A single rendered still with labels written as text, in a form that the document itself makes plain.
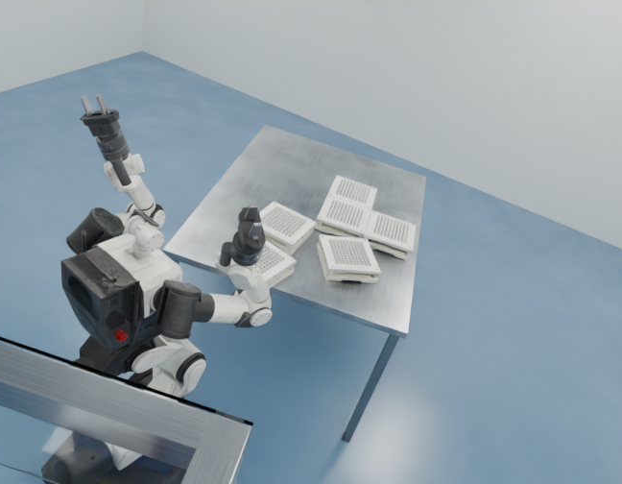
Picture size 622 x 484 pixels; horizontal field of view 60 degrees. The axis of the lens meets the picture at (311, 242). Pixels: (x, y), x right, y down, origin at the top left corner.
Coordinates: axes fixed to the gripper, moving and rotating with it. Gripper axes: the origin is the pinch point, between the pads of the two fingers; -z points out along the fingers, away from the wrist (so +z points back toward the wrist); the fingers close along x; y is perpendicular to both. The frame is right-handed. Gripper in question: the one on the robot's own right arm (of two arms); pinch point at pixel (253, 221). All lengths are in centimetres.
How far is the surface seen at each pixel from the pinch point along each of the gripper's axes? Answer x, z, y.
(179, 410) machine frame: -52, -40, -27
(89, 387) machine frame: -46, -40, -38
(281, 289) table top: 16, 89, 27
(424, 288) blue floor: 51, 214, 167
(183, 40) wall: 417, 317, 48
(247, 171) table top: 103, 126, 34
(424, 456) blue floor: -59, 159, 101
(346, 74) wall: 303, 256, 192
